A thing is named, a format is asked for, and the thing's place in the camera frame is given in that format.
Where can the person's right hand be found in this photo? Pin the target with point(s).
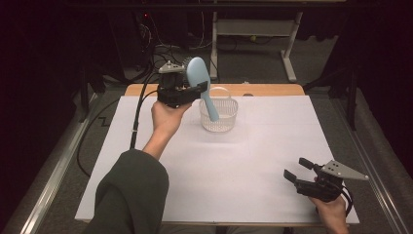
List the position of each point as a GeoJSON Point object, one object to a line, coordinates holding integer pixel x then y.
{"type": "Point", "coordinates": [332, 214]}

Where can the white table sheet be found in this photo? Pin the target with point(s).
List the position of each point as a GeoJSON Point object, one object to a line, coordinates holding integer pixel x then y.
{"type": "Point", "coordinates": [259, 162]}

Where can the light blue plastic scoop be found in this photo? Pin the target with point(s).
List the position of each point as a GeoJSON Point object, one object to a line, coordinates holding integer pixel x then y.
{"type": "Point", "coordinates": [198, 71]}

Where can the black metal stand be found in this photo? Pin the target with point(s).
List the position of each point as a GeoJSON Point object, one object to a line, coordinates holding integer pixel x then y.
{"type": "Point", "coordinates": [350, 94]}

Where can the person's left hand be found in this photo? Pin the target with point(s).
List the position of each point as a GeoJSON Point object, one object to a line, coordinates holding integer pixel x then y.
{"type": "Point", "coordinates": [168, 118]}

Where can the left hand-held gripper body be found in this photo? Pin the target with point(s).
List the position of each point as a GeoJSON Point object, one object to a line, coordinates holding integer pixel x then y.
{"type": "Point", "coordinates": [173, 92]}

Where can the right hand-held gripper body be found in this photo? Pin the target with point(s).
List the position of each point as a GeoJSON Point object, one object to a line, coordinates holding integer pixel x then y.
{"type": "Point", "coordinates": [319, 188]}

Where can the aluminium rail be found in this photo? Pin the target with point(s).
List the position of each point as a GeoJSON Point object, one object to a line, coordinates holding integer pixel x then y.
{"type": "Point", "coordinates": [373, 146]}
{"type": "Point", "coordinates": [55, 175]}

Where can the white metal desk frame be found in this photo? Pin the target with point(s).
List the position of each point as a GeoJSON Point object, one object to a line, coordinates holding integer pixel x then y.
{"type": "Point", "coordinates": [253, 28]}

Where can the white plastic basket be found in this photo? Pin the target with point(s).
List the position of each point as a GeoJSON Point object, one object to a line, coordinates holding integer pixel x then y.
{"type": "Point", "coordinates": [227, 125]}

